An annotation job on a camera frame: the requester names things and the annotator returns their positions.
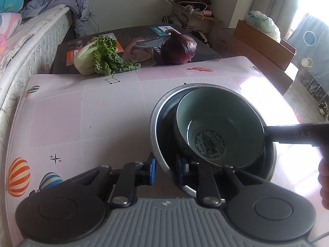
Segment teal ceramic bowl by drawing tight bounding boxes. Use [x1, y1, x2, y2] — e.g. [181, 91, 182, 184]
[174, 87, 265, 168]

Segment red cabbage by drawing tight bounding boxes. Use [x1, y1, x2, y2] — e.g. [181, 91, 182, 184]
[161, 29, 197, 65]

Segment teal blanket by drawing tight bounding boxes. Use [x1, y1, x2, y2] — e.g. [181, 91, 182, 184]
[0, 0, 24, 13]

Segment large brown carton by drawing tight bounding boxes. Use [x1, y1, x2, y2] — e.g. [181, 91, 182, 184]
[209, 28, 298, 95]

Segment pink quilt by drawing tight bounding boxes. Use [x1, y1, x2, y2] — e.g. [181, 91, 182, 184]
[0, 12, 22, 55]

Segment white plastic bag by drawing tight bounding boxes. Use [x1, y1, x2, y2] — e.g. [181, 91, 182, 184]
[244, 11, 281, 43]

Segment blue hanging towel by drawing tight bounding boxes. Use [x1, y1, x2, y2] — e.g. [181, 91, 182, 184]
[287, 15, 328, 92]

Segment white shoes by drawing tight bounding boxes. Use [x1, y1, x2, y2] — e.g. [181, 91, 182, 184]
[319, 102, 328, 116]

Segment white quilted mattress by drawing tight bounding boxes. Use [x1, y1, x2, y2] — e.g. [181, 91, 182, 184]
[0, 3, 74, 160]

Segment green bok choy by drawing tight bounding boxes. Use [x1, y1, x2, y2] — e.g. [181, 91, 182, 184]
[73, 36, 141, 76]

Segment large steel bowl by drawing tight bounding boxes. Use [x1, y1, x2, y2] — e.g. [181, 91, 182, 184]
[149, 83, 277, 197]

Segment grey crumpled clothes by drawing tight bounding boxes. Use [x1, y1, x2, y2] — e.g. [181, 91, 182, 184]
[20, 0, 90, 37]

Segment pink balloon tablecloth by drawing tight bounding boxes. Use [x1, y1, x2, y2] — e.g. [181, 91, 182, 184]
[5, 56, 324, 246]

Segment brown cardboard tray box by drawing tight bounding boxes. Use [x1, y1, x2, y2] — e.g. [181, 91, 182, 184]
[234, 20, 297, 71]

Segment open cardboard box clutter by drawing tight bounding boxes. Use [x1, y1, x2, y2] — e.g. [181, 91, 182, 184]
[166, 0, 224, 37]

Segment person's right hand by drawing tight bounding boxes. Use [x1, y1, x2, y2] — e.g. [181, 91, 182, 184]
[318, 158, 329, 210]

